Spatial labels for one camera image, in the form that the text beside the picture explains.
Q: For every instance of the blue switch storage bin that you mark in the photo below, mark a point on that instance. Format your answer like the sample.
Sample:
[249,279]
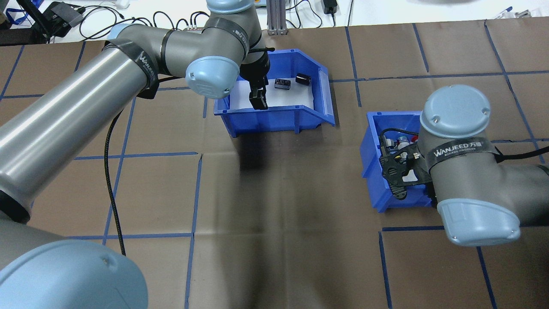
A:
[371,163]

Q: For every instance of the blue battery storage bin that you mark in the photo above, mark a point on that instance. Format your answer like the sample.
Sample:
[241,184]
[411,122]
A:
[266,122]

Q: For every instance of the black rectangular battery pack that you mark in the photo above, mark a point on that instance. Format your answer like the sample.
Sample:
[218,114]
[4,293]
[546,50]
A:
[283,84]

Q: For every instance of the grey hub box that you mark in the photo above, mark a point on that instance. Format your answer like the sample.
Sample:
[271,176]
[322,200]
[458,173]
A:
[64,15]

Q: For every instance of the white foam bin liner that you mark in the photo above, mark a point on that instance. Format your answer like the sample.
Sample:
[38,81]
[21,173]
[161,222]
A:
[291,98]

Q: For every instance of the black cylindrical capacitor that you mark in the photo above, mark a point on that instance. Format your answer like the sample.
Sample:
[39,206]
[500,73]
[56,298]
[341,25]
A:
[303,79]

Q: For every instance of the black power adapter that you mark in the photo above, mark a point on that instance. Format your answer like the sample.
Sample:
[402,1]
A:
[330,6]

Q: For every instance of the white plug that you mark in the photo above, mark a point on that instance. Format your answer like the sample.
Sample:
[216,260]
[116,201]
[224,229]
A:
[121,4]

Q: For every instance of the blue white marker pen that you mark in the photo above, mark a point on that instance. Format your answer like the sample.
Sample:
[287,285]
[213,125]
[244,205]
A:
[504,11]

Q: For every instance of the black device stand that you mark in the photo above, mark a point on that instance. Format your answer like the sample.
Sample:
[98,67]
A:
[34,21]

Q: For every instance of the white block pushbutton switch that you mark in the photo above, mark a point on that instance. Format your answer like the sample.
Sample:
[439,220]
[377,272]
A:
[403,140]

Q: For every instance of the aluminium profile post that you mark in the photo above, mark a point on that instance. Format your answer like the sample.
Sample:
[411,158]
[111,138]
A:
[276,17]

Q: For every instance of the small metal bracket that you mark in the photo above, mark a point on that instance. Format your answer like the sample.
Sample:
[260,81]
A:
[523,13]

